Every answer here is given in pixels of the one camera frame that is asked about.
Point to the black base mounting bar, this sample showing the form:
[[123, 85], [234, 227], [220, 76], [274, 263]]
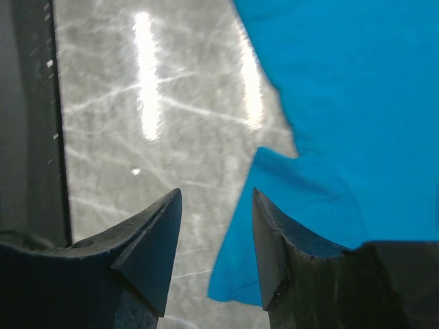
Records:
[[34, 193]]

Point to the blue polo t-shirt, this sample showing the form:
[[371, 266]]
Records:
[[358, 83]]

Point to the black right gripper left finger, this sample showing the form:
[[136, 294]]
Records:
[[119, 278]]

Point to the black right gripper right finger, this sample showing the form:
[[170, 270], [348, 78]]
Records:
[[307, 281]]

